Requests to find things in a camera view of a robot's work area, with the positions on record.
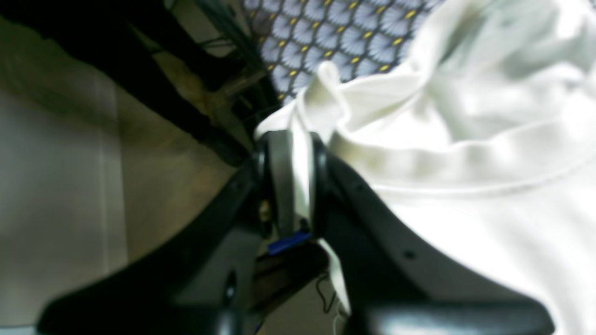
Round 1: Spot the patterned fan-print tablecloth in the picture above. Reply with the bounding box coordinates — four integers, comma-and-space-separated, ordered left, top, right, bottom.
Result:
242, 0, 441, 103

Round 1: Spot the white T-shirt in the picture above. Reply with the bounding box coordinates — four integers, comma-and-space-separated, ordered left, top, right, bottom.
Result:
255, 0, 596, 335

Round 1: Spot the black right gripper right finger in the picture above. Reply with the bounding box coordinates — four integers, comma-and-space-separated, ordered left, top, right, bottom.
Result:
310, 132, 554, 335

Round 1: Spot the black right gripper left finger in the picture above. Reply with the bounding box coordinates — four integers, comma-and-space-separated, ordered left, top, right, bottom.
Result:
37, 131, 295, 335

